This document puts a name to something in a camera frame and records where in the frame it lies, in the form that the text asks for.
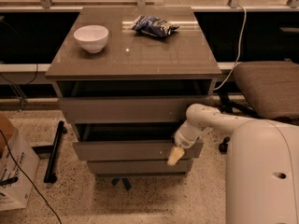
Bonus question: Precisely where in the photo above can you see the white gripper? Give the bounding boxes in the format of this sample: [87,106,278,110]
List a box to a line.
[167,124,199,166]

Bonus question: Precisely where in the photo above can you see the grey drawer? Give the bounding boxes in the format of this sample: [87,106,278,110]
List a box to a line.
[87,160,192,175]
[59,96,214,123]
[72,121,204,161]

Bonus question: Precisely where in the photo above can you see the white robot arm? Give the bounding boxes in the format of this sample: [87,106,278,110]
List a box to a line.
[167,104,299,224]

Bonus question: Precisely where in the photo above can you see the grey top drawer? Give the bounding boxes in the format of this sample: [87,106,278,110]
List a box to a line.
[59,96,214,123]

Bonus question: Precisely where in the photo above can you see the grey bottom drawer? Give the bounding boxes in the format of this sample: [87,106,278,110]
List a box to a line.
[87,160,192,175]

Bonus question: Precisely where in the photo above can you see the grey drawer cabinet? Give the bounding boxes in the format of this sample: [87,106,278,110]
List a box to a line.
[46,7,221,183]

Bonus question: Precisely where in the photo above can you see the brown office chair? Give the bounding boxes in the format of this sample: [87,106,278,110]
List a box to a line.
[218,61,299,154]

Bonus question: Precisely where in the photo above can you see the blue chip bag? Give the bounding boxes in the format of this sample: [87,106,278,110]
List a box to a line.
[131,15,179,38]

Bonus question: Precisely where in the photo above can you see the white ceramic bowl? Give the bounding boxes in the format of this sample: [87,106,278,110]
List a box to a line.
[74,25,109,53]

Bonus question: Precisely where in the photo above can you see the white paper bag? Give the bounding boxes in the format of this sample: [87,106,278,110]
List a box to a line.
[0,130,39,211]

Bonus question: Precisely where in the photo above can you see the white cable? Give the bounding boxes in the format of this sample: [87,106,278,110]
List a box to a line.
[213,5,248,91]

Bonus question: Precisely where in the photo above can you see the black wall cables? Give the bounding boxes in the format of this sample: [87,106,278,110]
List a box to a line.
[0,63,39,111]

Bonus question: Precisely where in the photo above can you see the black floor cable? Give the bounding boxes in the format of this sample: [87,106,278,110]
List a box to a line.
[0,130,63,224]

